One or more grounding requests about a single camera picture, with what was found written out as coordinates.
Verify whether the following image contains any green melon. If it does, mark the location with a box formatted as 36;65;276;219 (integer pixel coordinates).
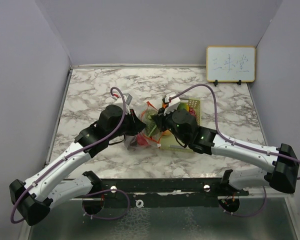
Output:
141;109;157;137

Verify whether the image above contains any red grapes bunch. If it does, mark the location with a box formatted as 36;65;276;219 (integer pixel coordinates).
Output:
188;107;197;118

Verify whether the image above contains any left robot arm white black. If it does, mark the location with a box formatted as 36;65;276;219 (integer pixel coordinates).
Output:
9;104;146;226

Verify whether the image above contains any clear zip bag orange zipper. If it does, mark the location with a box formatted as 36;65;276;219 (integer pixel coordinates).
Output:
123;101;163;149

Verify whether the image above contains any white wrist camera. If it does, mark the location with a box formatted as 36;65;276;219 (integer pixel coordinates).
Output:
162;92;181;116
111;92;134;108

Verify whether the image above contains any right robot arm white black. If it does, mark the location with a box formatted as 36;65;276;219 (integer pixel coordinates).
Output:
151;108;300;196

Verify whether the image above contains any green plastic basket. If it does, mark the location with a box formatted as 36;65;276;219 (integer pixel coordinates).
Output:
160;97;201;153

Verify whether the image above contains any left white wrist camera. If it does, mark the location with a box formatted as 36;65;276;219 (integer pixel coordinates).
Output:
111;92;134;108

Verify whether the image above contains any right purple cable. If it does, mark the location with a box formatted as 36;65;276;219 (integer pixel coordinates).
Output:
173;84;300;180

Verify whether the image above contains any peach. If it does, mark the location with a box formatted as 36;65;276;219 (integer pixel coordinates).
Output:
162;130;172;136

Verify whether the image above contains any red apple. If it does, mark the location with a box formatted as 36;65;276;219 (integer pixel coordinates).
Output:
136;134;149;147

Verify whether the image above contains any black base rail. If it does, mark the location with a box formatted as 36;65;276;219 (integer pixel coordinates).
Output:
83;171;249;209

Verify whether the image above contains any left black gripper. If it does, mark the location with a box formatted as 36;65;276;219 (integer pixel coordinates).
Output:
108;109;147;141

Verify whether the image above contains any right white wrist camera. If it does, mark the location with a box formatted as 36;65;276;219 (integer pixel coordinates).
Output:
162;92;181;116

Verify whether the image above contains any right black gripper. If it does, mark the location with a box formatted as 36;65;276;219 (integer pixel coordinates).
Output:
152;105;188;144

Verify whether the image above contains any small whiteboard wooden frame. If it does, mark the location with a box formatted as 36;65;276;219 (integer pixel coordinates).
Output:
206;45;256;85

